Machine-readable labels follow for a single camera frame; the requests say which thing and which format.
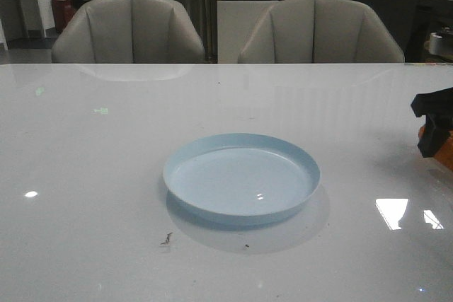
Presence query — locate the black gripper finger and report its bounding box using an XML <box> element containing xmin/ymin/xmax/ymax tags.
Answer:
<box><xmin>411</xmin><ymin>88</ymin><xmax>452</xmax><ymax>117</ymax></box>
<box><xmin>418</xmin><ymin>114</ymin><xmax>452</xmax><ymax>158</ymax></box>

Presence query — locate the orange corn cob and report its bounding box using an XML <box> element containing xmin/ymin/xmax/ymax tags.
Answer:
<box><xmin>433</xmin><ymin>130</ymin><xmax>453</xmax><ymax>170</ymax></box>

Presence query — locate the light blue plate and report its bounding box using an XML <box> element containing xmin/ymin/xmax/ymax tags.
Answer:
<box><xmin>163</xmin><ymin>133</ymin><xmax>321</xmax><ymax>226</ymax></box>

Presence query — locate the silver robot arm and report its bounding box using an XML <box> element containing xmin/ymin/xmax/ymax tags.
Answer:
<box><xmin>411</xmin><ymin>28</ymin><xmax>452</xmax><ymax>158</ymax></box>

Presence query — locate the grey right upholstered chair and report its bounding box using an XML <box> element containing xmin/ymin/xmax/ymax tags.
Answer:
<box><xmin>238</xmin><ymin>0</ymin><xmax>405</xmax><ymax>64</ymax></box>

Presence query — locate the grey upholstered chair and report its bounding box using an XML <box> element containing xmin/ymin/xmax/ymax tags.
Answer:
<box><xmin>51</xmin><ymin>0</ymin><xmax>205</xmax><ymax>64</ymax></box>
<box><xmin>238</xmin><ymin>0</ymin><xmax>405</xmax><ymax>64</ymax></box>

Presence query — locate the white cabinet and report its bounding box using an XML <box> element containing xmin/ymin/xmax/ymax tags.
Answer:
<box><xmin>216</xmin><ymin>0</ymin><xmax>282</xmax><ymax>64</ymax></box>

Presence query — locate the grey left upholstered chair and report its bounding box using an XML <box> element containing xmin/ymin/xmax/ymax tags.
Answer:
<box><xmin>51</xmin><ymin>0</ymin><xmax>205</xmax><ymax>64</ymax></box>

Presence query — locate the red bin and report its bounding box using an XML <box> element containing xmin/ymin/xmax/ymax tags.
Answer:
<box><xmin>51</xmin><ymin>0</ymin><xmax>76</xmax><ymax>33</ymax></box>

